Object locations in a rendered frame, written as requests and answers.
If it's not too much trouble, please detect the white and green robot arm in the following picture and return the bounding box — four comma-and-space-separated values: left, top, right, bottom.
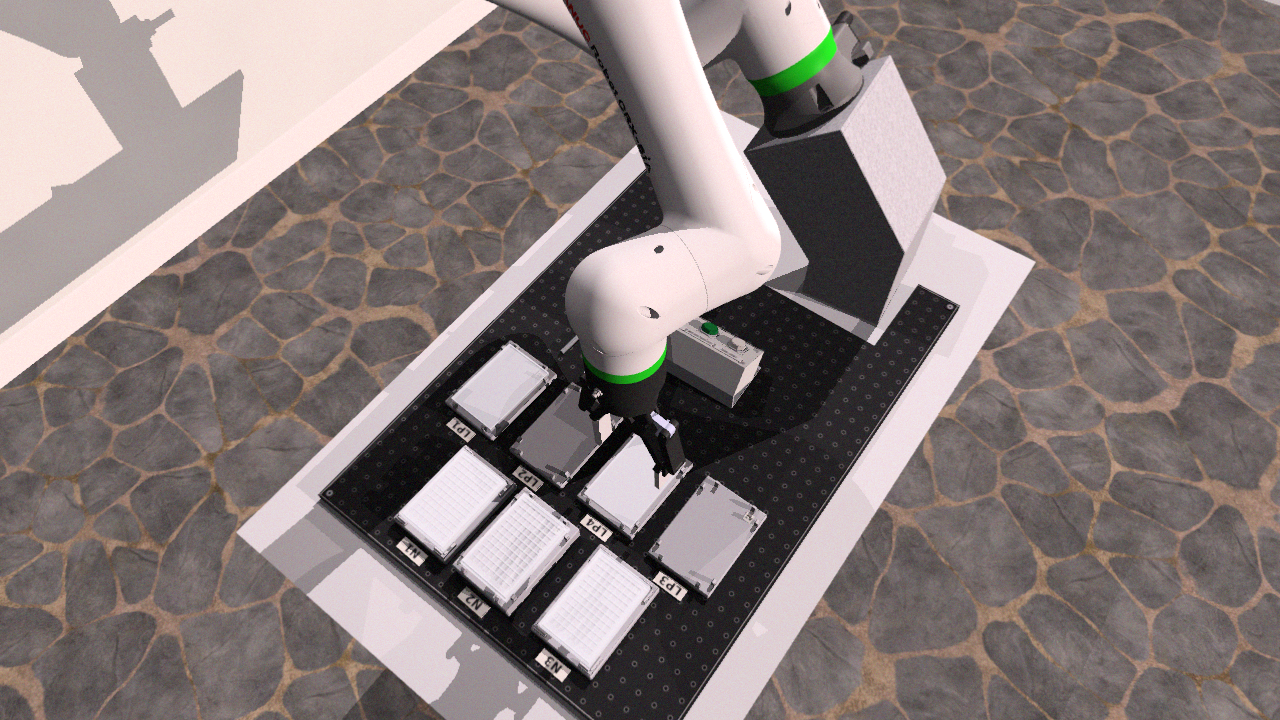
485, 0, 873, 407

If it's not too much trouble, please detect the white deck label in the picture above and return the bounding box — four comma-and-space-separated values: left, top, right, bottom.
512, 465, 544, 492
396, 536, 428, 566
653, 571, 689, 601
580, 512, 613, 542
447, 416, 476, 443
535, 648, 571, 682
457, 585, 492, 618

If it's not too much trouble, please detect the grey operator panel with coloured buttons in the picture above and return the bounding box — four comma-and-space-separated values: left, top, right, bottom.
667, 316, 764, 409

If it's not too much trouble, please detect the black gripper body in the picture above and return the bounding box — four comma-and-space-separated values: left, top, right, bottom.
596, 393, 660, 425

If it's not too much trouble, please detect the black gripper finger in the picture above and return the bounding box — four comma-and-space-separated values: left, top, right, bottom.
623, 411, 686, 489
579, 372, 612, 446

